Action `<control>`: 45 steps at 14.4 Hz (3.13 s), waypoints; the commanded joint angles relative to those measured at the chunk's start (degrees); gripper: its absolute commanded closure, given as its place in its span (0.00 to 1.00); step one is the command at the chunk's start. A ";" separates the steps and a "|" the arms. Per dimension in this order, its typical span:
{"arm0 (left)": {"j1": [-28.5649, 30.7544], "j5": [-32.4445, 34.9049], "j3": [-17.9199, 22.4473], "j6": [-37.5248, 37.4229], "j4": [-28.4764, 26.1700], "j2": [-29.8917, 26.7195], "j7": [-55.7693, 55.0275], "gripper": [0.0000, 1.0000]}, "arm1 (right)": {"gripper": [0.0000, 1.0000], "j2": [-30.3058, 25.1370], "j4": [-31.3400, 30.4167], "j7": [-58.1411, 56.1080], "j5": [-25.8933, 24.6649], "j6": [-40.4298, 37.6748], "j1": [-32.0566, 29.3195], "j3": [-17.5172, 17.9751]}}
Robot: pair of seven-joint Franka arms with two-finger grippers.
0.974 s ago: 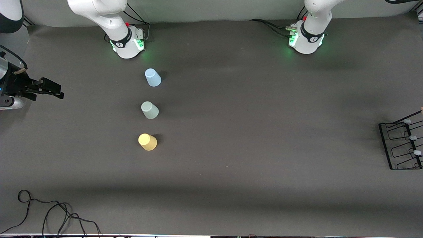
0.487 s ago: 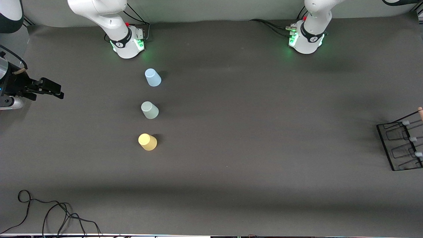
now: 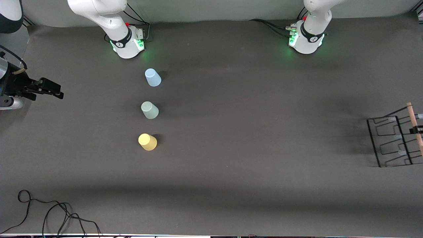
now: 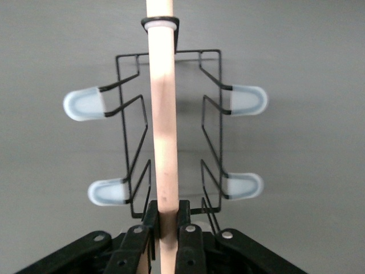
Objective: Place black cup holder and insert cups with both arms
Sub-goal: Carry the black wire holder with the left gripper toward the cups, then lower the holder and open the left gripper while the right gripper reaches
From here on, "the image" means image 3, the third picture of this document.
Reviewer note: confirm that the light blue plastic cup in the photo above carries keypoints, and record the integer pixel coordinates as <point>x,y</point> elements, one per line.
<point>153,78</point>

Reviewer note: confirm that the dark grey table mat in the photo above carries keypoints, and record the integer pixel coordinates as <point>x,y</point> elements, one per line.
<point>264,185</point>

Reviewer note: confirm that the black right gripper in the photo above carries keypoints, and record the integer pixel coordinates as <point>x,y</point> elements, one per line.
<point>16,84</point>

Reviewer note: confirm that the yellow plastic cup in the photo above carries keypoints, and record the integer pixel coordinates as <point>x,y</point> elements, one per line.
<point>147,142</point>

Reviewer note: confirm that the pale green plastic cup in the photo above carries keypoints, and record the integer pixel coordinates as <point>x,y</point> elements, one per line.
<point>149,110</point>

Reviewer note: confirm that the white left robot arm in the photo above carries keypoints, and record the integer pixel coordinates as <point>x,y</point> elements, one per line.
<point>310,39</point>

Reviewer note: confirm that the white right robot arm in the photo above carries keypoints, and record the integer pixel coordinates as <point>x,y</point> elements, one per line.
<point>112,19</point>

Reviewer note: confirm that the aluminium frame rail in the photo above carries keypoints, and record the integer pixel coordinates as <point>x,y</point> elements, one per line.
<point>28,21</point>
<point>419,13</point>

